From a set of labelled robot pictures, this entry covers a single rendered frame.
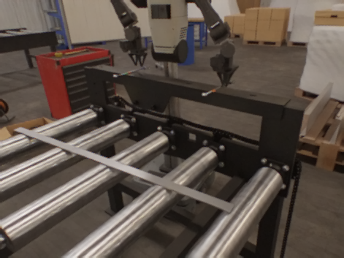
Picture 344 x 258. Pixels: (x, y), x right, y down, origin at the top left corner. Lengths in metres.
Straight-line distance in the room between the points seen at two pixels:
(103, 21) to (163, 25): 4.18
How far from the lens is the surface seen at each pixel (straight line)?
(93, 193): 1.16
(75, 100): 3.50
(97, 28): 5.94
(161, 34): 1.85
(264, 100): 1.15
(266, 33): 9.51
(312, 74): 4.69
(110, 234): 0.91
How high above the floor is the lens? 1.55
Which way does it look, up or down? 28 degrees down
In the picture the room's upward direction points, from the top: 2 degrees counter-clockwise
